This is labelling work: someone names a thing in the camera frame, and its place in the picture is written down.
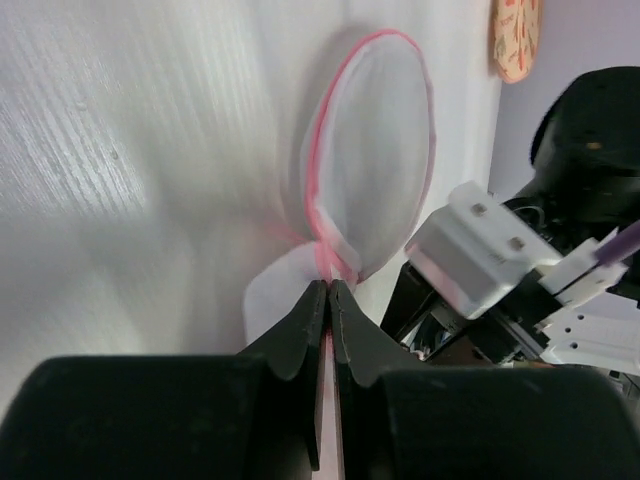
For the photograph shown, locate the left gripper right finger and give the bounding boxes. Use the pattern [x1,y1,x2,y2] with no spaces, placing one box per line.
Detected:
[329,281,424,479]

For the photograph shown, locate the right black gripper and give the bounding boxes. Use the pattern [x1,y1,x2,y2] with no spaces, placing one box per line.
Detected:
[380,263,550,366]

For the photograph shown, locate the floral padded laundry case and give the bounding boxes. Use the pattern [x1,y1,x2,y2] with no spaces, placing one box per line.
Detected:
[491,0,544,84]

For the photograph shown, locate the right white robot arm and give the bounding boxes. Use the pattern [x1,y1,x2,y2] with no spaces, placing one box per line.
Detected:
[381,66,639,375]

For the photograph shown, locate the white mesh laundry bag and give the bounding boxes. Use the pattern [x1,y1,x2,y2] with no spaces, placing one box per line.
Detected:
[243,29,436,342]

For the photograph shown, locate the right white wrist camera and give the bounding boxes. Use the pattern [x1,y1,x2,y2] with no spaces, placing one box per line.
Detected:
[405,182,561,320]

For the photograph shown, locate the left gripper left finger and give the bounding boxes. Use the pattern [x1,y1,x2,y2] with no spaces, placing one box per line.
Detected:
[242,281,328,470]

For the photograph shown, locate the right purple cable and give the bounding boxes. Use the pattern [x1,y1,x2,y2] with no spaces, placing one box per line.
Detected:
[597,224,640,266]

